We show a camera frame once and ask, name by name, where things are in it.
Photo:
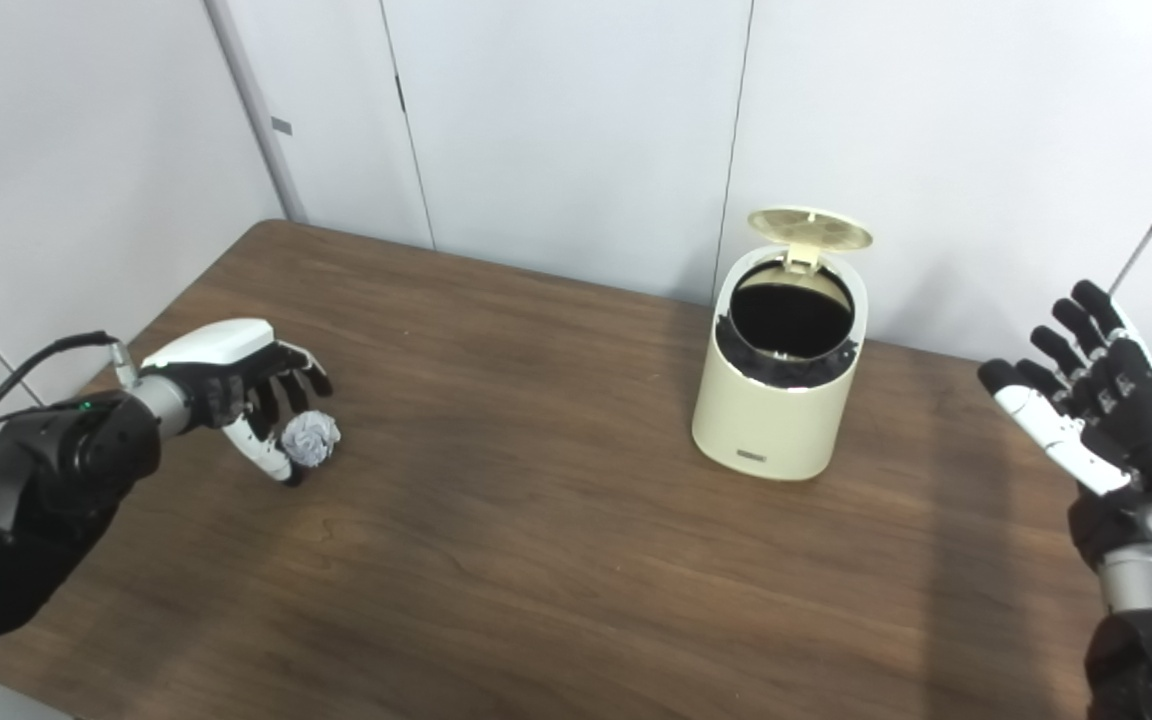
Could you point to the small gray post label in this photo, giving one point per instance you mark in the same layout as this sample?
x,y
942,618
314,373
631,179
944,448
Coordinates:
x,y
281,126

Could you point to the cream round bin lid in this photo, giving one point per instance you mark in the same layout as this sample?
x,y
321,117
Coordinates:
x,y
811,228

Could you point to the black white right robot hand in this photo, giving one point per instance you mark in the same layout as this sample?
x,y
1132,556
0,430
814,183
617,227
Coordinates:
x,y
1136,430

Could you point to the cream-colored cylindrical bin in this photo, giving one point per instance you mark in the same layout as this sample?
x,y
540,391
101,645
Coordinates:
x,y
776,430

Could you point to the white paper ball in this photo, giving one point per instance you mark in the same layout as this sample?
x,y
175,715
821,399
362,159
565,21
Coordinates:
x,y
311,438

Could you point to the black bin liner bag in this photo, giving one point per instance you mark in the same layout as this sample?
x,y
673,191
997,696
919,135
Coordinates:
x,y
786,320

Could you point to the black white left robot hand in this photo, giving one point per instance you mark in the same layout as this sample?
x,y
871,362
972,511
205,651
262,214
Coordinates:
x,y
211,345

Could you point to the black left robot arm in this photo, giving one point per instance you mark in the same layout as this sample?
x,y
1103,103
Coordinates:
x,y
36,500

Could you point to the gray wall post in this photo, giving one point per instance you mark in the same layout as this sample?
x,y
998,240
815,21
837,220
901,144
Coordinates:
x,y
251,110

